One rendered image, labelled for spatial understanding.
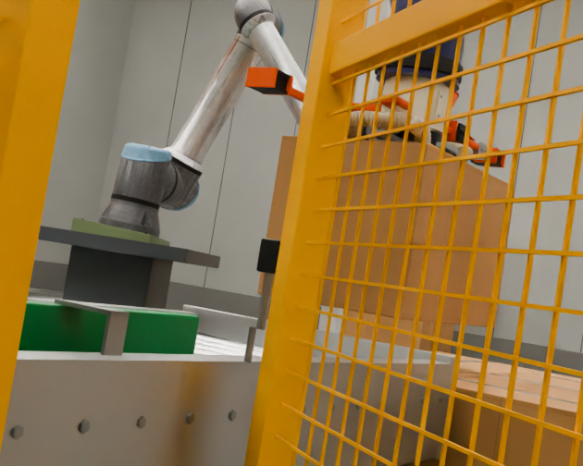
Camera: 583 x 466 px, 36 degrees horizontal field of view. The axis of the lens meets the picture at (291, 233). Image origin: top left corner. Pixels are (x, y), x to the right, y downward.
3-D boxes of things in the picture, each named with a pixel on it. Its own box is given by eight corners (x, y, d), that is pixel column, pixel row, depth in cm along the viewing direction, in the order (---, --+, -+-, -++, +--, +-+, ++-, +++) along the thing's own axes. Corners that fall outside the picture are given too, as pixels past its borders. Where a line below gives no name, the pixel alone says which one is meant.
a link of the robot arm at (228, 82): (127, 190, 288) (244, -13, 284) (153, 200, 304) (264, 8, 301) (162, 213, 282) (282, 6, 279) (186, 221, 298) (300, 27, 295)
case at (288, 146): (401, 319, 199) (427, 142, 201) (256, 293, 221) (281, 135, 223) (495, 327, 249) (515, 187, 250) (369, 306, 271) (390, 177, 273)
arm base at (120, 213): (90, 221, 266) (97, 189, 266) (106, 227, 284) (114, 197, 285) (151, 235, 264) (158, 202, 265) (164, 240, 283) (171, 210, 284)
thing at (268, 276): (259, 365, 116) (279, 239, 117) (239, 361, 118) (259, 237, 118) (268, 365, 118) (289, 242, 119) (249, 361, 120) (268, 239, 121)
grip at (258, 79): (273, 87, 218) (276, 67, 218) (244, 86, 222) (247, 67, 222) (291, 95, 225) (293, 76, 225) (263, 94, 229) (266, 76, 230)
